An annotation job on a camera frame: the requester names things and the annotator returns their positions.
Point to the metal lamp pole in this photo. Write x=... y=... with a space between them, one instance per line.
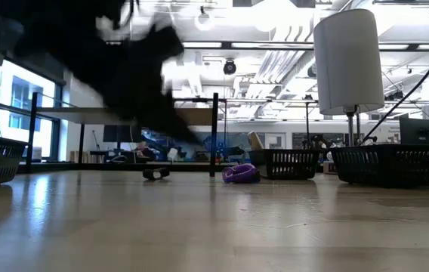
x=350 y=128

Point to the small black block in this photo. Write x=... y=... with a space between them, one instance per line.
x=150 y=174

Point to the black ceiling track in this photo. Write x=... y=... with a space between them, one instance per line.
x=403 y=1

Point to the small white box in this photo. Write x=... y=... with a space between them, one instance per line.
x=329 y=167

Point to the white globe pendant light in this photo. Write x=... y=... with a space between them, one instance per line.
x=204 y=20

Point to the white cylindrical lamp shade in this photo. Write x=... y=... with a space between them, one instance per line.
x=346 y=60

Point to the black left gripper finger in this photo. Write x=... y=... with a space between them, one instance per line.
x=173 y=122

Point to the black hanging spotlight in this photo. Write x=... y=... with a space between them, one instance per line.
x=229 y=67

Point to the wooden shelf riser black legs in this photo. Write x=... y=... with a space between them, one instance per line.
x=67 y=115

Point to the large window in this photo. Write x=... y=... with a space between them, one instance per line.
x=25 y=87

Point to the purple coil wristband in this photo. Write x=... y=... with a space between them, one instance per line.
x=241 y=174

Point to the black computer monitor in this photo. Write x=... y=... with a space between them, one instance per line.
x=122 y=134
x=418 y=131

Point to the long ceiling light bar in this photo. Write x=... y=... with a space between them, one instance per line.
x=275 y=45

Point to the black ceiling box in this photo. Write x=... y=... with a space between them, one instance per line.
x=302 y=3
x=241 y=3

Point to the black aluminium frame rail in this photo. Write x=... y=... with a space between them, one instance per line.
x=86 y=166

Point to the background metal frame table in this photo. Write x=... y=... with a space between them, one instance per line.
x=260 y=101

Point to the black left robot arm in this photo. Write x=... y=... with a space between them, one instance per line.
x=56 y=34

